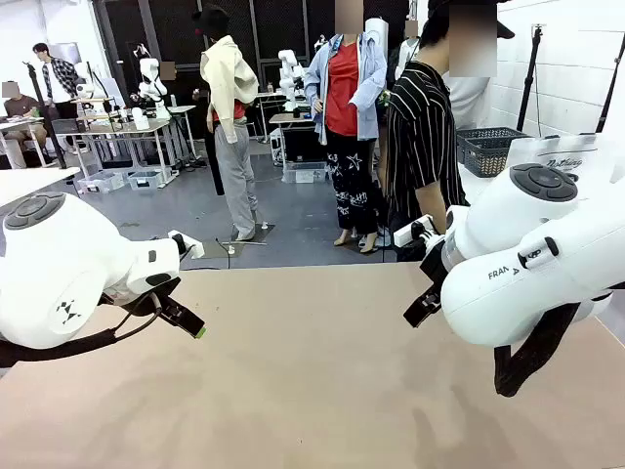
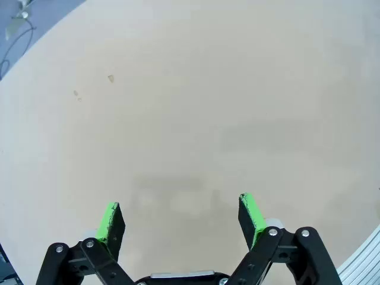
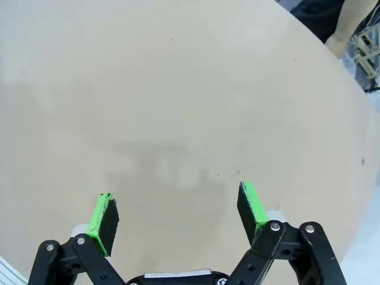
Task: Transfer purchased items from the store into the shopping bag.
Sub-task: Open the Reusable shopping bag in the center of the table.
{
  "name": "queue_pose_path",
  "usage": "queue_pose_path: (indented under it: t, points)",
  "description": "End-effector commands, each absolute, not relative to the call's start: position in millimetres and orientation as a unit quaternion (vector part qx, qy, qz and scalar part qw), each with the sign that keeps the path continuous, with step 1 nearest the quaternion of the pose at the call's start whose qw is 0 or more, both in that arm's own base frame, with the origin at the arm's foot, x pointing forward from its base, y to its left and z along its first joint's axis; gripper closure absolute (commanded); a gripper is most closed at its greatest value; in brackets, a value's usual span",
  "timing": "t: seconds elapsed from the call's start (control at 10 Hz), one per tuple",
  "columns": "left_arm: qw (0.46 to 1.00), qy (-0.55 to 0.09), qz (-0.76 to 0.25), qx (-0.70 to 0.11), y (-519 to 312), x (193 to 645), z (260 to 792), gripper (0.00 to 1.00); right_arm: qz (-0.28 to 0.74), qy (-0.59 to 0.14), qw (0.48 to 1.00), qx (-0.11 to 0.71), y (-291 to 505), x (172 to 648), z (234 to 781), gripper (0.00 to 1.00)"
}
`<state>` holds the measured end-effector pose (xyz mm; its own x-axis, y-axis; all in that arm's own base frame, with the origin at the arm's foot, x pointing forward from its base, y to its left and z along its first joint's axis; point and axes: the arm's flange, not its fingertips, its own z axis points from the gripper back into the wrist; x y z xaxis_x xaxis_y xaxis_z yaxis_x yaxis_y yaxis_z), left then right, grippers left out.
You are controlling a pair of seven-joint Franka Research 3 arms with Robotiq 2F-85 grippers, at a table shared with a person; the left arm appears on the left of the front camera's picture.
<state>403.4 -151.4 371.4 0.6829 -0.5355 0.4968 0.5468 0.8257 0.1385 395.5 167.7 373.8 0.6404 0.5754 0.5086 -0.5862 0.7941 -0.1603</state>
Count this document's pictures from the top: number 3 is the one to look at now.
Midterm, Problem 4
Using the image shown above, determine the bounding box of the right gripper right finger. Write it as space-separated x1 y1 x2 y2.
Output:
228 180 348 285

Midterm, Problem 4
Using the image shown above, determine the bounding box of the pale wooden frame rack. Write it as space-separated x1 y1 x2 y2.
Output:
349 26 380 86

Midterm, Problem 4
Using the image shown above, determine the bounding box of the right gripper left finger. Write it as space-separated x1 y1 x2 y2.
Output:
28 192 127 285

